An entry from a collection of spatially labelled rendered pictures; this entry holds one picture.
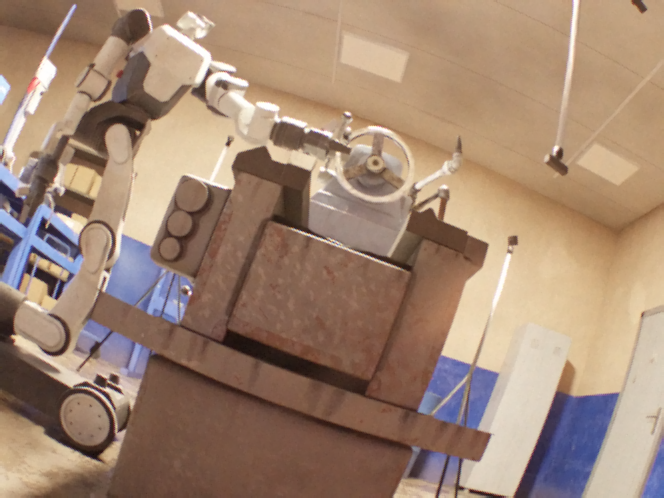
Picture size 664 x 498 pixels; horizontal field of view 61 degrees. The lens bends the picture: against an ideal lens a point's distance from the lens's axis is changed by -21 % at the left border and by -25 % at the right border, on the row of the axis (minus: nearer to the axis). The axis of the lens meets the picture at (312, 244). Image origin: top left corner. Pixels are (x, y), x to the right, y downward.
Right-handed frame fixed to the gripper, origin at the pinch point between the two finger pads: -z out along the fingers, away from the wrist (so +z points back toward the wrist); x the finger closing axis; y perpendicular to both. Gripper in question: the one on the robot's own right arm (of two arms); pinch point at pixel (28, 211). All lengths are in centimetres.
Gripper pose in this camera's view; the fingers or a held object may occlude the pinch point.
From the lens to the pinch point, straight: 209.3
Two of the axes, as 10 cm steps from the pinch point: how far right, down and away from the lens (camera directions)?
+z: 2.8, -8.8, 3.8
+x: 6.7, -1.0, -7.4
